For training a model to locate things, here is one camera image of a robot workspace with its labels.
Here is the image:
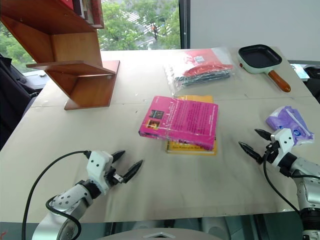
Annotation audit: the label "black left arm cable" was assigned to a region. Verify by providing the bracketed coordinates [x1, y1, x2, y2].
[21, 149, 91, 240]

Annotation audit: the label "dark office chair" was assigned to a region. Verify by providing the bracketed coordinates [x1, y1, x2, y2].
[0, 52, 39, 152]

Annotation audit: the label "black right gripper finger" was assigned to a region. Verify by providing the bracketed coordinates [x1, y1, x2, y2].
[238, 141, 265, 165]
[254, 128, 273, 142]

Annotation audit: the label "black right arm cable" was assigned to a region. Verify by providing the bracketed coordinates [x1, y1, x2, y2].
[262, 147, 302, 219]

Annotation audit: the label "dark furniture with teal sheet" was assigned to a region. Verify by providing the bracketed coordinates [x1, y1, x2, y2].
[287, 59, 320, 104]

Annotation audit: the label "yellow paperback book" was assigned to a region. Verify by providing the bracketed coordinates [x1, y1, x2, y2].
[164, 94, 218, 157]

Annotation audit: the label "mint green square frying pan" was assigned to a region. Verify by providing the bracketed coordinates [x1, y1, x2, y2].
[237, 44, 292, 93]

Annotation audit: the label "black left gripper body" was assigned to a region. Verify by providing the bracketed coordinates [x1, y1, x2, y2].
[104, 166, 125, 189]

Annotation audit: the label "purple plastic bag pack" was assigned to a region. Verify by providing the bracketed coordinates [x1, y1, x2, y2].
[265, 105, 316, 146]

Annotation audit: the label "black bundled straps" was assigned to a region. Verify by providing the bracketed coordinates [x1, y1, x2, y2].
[173, 69, 231, 88]

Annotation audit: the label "black window frame post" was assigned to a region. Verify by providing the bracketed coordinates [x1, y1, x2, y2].
[177, 0, 192, 50]

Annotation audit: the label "bright red shelved book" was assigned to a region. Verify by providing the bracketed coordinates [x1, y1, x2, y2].
[60, 0, 75, 12]

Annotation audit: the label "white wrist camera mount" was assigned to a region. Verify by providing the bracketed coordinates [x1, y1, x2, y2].
[86, 150, 114, 195]
[270, 127, 295, 168]

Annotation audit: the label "brown wooden zigzag bookshelf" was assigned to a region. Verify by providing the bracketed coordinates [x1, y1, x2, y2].
[0, 0, 121, 111]

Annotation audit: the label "red booklet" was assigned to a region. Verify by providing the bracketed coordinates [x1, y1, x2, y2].
[181, 48, 234, 77]

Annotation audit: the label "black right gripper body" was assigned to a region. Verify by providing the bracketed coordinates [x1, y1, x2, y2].
[261, 140, 281, 165]

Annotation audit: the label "dark patterned shelved book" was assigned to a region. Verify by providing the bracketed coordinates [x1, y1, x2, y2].
[83, 0, 94, 25]

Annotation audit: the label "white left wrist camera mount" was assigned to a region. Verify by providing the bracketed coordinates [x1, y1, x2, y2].
[86, 150, 114, 195]

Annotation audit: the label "dark red shelved book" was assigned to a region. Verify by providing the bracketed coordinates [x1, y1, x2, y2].
[90, 0, 105, 29]

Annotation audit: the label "pink paperback book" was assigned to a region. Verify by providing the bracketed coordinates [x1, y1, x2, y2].
[138, 95, 219, 151]

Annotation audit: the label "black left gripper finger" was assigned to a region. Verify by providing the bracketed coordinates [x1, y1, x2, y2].
[111, 150, 126, 166]
[123, 159, 144, 185]

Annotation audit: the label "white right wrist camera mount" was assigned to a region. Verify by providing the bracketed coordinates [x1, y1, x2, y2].
[270, 127, 295, 168]

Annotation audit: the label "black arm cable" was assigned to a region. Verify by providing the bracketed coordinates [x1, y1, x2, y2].
[262, 147, 302, 219]
[21, 149, 91, 240]

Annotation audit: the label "clear plastic bag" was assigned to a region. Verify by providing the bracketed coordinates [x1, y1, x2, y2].
[163, 48, 235, 95]

